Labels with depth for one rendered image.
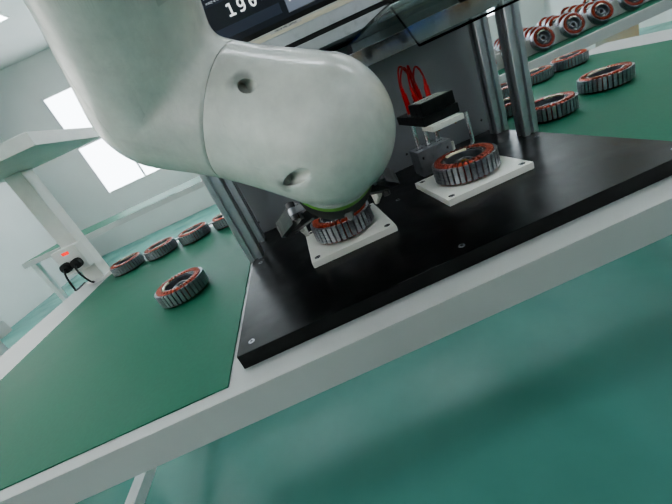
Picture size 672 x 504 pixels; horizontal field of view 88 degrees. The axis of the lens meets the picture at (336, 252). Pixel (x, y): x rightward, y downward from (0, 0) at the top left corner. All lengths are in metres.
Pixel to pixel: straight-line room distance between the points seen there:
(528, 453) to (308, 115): 1.07
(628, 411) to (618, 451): 0.12
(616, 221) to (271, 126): 0.41
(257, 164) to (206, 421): 0.33
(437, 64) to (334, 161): 0.71
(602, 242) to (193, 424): 0.53
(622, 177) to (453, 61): 0.50
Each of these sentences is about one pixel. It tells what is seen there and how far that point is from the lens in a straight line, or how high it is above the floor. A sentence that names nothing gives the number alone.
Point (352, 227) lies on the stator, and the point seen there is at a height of 0.80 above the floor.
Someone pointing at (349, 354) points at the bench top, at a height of 0.73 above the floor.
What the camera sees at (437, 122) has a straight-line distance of 0.69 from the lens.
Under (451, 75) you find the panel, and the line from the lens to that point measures 0.93.
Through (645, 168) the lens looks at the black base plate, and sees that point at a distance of 0.59.
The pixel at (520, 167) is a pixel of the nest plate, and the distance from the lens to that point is 0.65.
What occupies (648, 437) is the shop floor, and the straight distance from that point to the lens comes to 1.22.
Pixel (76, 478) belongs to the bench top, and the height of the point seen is 0.73.
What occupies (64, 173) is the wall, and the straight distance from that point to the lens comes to 8.04.
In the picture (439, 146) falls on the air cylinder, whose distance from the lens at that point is 0.78.
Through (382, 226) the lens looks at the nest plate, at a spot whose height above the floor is 0.78.
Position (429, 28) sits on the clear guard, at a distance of 0.49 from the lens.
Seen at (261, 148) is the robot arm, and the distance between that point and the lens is 0.24.
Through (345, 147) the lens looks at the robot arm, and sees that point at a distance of 0.23.
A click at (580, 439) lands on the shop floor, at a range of 1.20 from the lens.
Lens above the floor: 1.00
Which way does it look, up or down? 23 degrees down
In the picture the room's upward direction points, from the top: 25 degrees counter-clockwise
